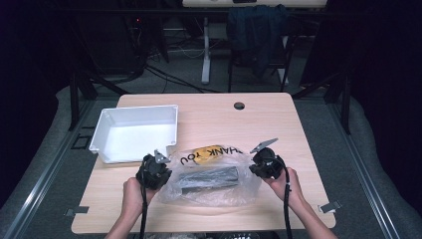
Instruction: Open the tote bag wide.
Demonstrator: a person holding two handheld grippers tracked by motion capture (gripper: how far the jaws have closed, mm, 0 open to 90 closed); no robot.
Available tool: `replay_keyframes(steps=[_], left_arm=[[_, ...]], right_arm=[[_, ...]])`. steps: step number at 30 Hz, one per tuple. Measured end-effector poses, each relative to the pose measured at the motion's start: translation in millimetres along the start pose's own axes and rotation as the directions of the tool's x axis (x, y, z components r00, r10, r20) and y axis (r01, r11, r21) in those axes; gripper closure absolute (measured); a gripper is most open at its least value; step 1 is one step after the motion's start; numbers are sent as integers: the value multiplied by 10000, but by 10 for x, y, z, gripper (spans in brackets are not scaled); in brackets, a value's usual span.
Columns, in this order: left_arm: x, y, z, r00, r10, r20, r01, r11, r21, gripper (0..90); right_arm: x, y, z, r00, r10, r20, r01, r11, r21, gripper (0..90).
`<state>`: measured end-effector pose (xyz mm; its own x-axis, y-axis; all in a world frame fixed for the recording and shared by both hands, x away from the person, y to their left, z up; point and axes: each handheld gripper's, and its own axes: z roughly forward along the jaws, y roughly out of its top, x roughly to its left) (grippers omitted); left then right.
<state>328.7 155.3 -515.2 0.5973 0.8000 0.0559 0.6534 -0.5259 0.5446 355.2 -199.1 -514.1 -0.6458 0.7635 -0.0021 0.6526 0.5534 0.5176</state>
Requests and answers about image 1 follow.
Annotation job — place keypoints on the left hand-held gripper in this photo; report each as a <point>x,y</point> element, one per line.
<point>153,172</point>

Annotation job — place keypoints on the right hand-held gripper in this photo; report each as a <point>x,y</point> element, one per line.
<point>267,164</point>

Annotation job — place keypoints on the white plastic bin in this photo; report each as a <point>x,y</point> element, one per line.
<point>132,139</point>

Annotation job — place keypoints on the long black box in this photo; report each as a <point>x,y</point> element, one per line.
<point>209,177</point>

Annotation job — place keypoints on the clear plastic bag yellow print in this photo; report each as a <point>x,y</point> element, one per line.
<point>212,199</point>

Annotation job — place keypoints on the person's left hand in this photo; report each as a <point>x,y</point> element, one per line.
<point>134,197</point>

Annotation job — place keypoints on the person's right hand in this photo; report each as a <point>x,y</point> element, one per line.
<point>292,189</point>

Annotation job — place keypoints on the black chair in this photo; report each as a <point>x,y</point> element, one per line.
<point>231,76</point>

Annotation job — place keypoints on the black metal stand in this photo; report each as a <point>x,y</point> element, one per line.
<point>73,99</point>
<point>345,99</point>

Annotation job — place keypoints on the dark blue jacket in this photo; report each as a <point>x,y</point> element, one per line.
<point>257,30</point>

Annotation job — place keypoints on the black computer case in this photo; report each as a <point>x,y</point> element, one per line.
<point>109,43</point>

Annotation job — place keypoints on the white desk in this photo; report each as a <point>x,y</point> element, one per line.
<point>258,3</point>

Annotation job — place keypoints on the grey metal bracket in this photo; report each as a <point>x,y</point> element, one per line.
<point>330,206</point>
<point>78,210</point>

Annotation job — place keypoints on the aluminium floor rail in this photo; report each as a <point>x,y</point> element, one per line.
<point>368,179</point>
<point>40,192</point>

